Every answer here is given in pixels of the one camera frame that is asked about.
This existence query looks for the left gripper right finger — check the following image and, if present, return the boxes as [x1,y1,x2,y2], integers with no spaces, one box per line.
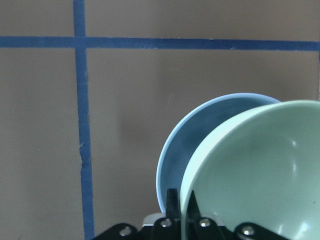
[186,190,225,240]

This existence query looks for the blue bowl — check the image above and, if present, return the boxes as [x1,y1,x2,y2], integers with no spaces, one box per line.
[155,92,279,213]

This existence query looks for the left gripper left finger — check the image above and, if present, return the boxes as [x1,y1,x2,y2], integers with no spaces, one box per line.
[153,188,181,240]

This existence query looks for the green bowl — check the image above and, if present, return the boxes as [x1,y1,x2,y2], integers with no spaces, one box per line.
[180,100,320,240]

